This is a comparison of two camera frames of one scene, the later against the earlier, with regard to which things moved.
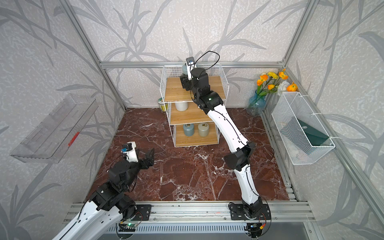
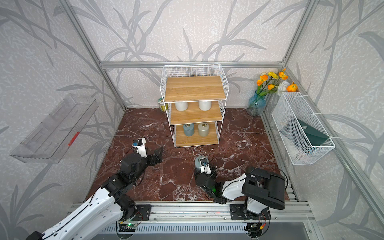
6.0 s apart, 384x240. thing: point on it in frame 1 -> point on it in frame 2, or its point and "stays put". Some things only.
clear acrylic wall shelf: [51, 141] stays put
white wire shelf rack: [192, 92] stays put
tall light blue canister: [184, 69] -> [197, 162]
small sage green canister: [203, 129] stays put
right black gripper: [185, 81] -> [197, 176]
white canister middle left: [181, 106] stays put
